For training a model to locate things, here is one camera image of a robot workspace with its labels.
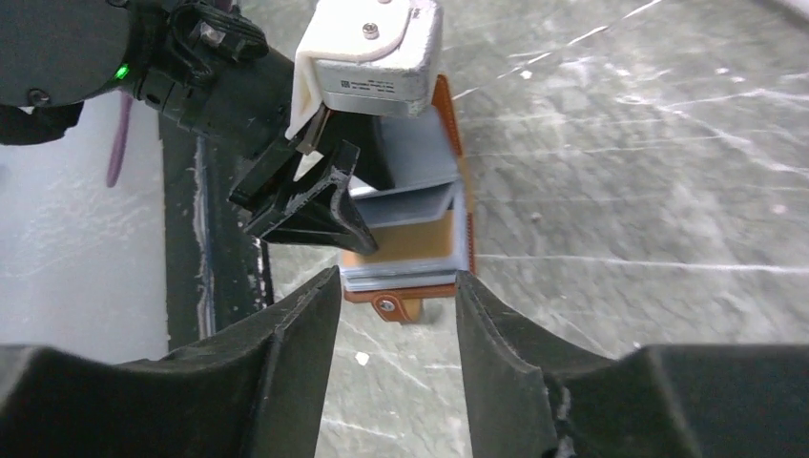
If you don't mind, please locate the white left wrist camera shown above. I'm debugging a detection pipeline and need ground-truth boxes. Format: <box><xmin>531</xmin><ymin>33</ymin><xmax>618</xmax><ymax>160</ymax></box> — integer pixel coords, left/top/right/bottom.
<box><xmin>285</xmin><ymin>0</ymin><xmax>444</xmax><ymax>138</ymax></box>

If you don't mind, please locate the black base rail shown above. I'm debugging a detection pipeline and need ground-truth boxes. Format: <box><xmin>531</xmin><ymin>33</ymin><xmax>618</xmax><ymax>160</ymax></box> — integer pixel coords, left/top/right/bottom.
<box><xmin>159</xmin><ymin>118</ymin><xmax>275</xmax><ymax>349</ymax></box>

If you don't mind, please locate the aluminium frame rail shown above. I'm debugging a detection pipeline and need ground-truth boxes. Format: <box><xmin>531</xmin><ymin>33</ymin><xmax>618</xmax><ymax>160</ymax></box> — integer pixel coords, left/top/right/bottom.
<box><xmin>1</xmin><ymin>93</ymin><xmax>169</xmax><ymax>363</ymax></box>

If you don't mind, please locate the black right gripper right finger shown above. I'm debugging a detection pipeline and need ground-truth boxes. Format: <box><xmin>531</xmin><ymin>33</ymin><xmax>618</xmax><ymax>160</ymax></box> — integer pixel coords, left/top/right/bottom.
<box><xmin>455</xmin><ymin>272</ymin><xmax>808</xmax><ymax>457</ymax></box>

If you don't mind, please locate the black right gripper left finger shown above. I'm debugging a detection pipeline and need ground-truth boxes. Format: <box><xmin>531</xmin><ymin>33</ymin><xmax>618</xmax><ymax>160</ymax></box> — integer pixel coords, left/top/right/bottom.
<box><xmin>1</xmin><ymin>267</ymin><xmax>342</xmax><ymax>457</ymax></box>

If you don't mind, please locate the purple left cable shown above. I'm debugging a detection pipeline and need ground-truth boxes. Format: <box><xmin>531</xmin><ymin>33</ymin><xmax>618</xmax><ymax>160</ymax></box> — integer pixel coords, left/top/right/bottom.
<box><xmin>105</xmin><ymin>93</ymin><xmax>135</xmax><ymax>189</ymax></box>

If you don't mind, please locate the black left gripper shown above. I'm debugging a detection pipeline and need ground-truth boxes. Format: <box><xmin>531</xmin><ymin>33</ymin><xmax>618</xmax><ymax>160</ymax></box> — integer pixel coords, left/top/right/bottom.
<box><xmin>126</xmin><ymin>1</ymin><xmax>386</xmax><ymax>256</ymax></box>

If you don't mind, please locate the brown leather card holder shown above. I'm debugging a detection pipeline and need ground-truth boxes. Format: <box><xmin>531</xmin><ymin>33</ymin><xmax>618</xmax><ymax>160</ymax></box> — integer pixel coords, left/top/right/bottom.
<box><xmin>339</xmin><ymin>74</ymin><xmax>475</xmax><ymax>323</ymax></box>

